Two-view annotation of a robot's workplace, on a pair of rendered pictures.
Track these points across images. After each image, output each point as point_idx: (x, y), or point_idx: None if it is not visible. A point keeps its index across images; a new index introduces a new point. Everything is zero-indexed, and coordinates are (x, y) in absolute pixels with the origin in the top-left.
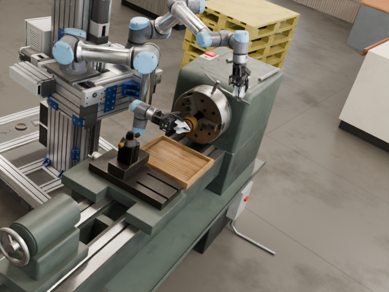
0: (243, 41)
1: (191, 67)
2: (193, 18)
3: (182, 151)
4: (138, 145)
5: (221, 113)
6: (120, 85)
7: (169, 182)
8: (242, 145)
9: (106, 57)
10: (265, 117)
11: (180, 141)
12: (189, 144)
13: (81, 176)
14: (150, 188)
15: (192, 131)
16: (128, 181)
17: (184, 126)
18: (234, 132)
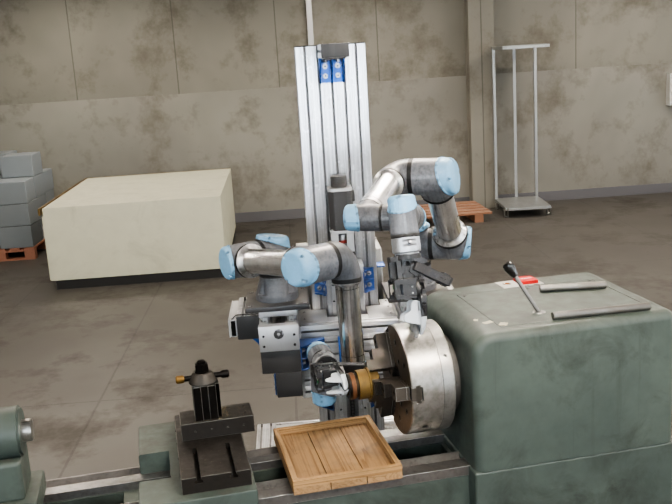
0: (394, 211)
1: (440, 294)
2: (370, 189)
3: (370, 445)
4: (211, 387)
5: (411, 365)
6: (372, 337)
7: (239, 460)
8: (521, 465)
9: (264, 264)
10: (634, 422)
11: (402, 435)
12: (419, 446)
13: (154, 434)
14: (199, 459)
15: (396, 408)
16: (183, 445)
17: (339, 380)
18: (471, 421)
